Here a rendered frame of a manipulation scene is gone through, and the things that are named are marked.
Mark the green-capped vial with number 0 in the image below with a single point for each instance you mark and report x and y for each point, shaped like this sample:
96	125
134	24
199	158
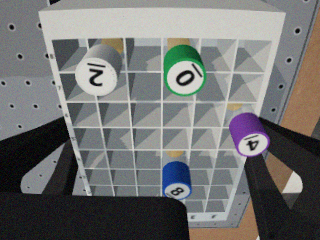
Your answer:
184	72

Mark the violet vial numbered 4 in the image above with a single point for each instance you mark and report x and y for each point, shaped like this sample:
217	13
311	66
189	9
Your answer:
247	131

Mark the grey flat base plate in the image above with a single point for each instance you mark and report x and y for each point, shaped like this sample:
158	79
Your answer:
29	97

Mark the white vial cap numbered 2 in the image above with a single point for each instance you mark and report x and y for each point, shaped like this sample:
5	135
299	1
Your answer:
99	70

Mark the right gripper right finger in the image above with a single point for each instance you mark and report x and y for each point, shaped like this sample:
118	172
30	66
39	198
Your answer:
301	154

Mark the white grid rack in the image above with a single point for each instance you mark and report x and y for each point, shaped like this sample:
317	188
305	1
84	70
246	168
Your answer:
107	134

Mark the blue vial with number 8 cap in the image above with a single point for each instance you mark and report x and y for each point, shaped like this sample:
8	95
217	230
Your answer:
176	181

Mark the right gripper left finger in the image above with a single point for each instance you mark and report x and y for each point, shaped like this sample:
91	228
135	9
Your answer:
21	153

